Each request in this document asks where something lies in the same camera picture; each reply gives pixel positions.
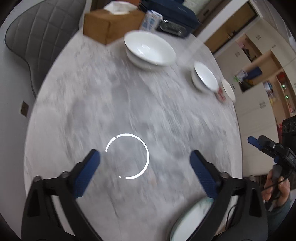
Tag large white bowl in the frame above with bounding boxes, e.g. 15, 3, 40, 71
123, 30, 177, 70

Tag wooden tissue box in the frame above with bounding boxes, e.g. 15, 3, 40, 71
83, 1, 145, 45

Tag navy electric cooker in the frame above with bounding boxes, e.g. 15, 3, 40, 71
139, 1, 201, 38

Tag small milk carton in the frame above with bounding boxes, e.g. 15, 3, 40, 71
139, 10, 163, 32

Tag teal floral plate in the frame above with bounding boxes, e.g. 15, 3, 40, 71
178, 197, 214, 233

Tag person's right hand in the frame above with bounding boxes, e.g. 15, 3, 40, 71
261, 170, 292, 207

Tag grey rimmed plate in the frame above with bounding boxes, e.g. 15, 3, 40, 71
167, 197, 214, 241

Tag floral patterned small bowl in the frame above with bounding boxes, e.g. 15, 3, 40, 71
215, 79, 236, 103

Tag grey quilted chair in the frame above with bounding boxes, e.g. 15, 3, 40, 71
4, 0, 86, 95

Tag wall socket plate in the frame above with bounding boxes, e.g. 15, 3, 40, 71
20, 101, 29, 117

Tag white wall cabinet unit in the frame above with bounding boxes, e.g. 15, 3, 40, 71
215, 19, 295, 176

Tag medium white bowl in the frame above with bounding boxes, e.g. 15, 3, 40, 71
191, 61, 219, 93

